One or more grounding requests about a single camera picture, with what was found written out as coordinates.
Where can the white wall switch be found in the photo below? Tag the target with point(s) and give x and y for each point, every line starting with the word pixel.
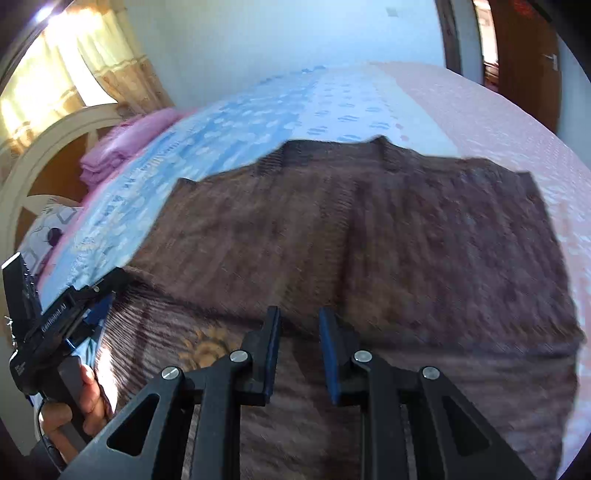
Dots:
pixel 392 11

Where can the patterned white pillow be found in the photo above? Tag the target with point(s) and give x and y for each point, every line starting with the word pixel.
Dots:
pixel 44 234

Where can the cream wooden headboard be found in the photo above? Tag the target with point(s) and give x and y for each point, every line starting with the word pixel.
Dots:
pixel 50 169

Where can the yellow patterned curtain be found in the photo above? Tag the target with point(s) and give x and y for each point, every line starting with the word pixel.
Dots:
pixel 84 56

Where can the brown knitted sweater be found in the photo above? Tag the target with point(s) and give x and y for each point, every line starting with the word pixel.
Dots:
pixel 434 261

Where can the red double happiness decal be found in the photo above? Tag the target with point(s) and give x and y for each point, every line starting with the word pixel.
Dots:
pixel 524 8

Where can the left hand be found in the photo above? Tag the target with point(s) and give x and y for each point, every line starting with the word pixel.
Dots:
pixel 93 406

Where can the blue pink patterned bedsheet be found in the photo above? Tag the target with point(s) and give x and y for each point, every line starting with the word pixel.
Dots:
pixel 422 107

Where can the silver door handle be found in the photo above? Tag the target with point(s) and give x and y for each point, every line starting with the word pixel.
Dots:
pixel 553 59

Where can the brown wooden door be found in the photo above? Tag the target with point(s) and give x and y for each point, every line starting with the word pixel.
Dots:
pixel 490 44

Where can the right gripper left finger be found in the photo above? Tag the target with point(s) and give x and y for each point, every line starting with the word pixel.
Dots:
pixel 197 410

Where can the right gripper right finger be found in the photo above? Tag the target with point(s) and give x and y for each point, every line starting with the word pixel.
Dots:
pixel 415 424

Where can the folded purple quilt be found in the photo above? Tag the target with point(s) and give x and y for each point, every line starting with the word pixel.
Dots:
pixel 122 143

